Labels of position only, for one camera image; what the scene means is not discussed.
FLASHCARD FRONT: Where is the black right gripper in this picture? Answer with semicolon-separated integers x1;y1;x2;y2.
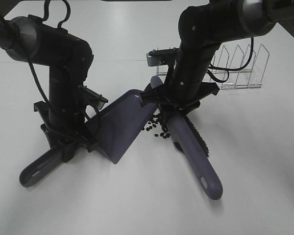
140;82;220;110

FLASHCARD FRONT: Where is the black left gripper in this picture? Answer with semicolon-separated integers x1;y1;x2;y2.
34;101;98;163

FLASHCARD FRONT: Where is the pile of coffee beans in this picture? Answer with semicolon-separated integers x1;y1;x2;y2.
141;112;171;139

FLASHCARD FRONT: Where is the purple plastic dustpan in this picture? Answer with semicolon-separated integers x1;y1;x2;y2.
19;89;157;187

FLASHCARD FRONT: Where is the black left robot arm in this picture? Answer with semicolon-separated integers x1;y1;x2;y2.
0;15;106;162

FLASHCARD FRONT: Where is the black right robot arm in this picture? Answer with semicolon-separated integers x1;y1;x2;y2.
141;0;294;109

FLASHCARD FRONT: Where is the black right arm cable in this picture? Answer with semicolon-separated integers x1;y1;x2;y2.
208;36;255;84

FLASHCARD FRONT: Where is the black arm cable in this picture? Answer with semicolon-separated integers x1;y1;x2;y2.
0;0;101;133
208;36;255;84

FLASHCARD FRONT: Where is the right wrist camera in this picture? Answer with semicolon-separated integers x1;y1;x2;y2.
146;47;178;67

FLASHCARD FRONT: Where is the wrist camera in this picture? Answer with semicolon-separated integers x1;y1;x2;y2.
81;87;108;110
146;47;178;67

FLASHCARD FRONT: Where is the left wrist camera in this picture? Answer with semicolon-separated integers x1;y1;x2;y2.
81;87;108;110

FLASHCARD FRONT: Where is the chrome wire rack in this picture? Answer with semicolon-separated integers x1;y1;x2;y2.
155;44;271;90

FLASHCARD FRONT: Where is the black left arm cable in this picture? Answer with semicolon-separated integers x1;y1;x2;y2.
0;0;101;133

